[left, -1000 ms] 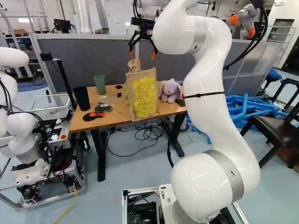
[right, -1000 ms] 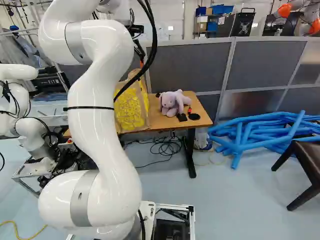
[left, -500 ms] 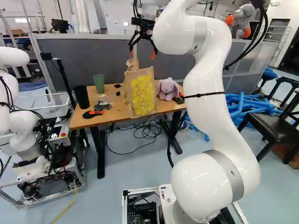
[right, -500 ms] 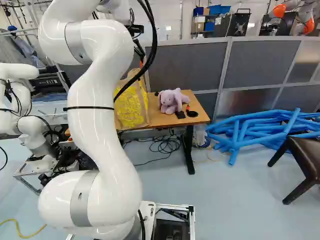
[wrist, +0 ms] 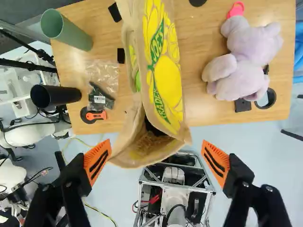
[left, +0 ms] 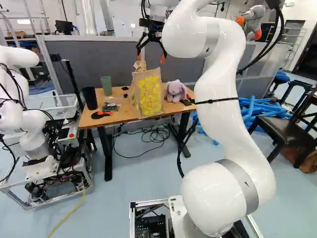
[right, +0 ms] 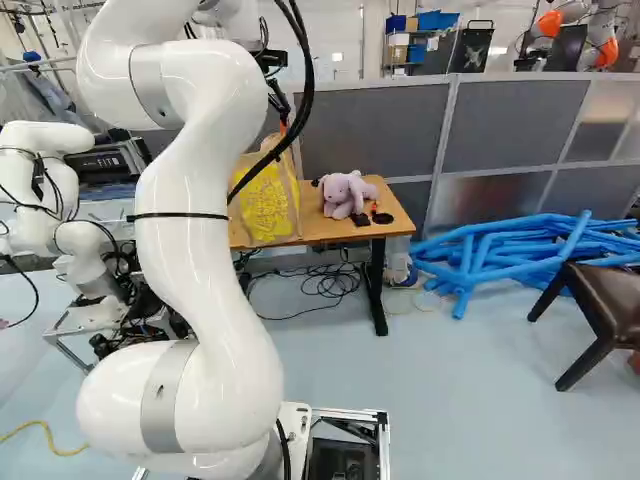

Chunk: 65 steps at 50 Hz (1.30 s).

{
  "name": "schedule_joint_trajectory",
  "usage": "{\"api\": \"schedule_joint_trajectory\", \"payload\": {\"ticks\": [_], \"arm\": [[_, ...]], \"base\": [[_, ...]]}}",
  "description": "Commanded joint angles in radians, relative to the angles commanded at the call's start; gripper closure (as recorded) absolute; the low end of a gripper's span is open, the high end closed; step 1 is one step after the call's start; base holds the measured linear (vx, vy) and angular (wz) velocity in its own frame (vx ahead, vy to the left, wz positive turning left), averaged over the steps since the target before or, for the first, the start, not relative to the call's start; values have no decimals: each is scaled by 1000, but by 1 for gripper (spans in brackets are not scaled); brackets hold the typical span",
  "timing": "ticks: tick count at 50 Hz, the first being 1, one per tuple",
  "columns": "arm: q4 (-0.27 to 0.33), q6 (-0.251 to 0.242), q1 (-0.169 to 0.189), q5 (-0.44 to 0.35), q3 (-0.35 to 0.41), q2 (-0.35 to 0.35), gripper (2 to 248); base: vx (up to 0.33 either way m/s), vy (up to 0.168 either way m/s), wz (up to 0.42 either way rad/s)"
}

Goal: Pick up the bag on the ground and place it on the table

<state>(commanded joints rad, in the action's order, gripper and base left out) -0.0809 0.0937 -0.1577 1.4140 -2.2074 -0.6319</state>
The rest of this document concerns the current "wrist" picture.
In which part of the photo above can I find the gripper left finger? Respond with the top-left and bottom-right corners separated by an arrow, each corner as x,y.
23,139 -> 112,227

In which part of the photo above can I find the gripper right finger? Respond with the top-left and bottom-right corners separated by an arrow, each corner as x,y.
200,139 -> 293,227

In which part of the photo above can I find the jute tote bag yellow print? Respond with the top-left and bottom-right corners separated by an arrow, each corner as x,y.
108,0 -> 193,170

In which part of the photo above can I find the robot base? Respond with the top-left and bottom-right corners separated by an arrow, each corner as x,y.
134,148 -> 216,227

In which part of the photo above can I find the clear plastic bag with parts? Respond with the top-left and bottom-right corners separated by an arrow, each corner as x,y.
84,59 -> 119,112

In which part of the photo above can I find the orange scraper tool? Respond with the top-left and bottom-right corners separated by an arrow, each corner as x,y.
85,111 -> 111,121

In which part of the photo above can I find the black square pad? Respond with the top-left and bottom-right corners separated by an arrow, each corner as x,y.
234,98 -> 252,113

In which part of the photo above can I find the wooden table with black legs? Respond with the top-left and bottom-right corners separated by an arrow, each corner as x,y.
50,0 -> 296,136

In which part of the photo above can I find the black tube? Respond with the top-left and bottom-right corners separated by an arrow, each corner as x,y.
30,84 -> 82,110

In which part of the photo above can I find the purple plush bunny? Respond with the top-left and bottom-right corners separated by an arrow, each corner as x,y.
201,16 -> 284,102

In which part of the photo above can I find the green tube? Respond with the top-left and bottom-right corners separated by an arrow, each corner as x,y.
39,9 -> 93,52

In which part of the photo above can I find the small pink clip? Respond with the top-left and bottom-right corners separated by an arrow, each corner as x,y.
226,1 -> 246,20

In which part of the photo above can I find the black rounded flat pad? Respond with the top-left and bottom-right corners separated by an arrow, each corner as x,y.
108,2 -> 123,23

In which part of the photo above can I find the black oval object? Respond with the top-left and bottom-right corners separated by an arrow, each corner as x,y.
188,0 -> 208,8

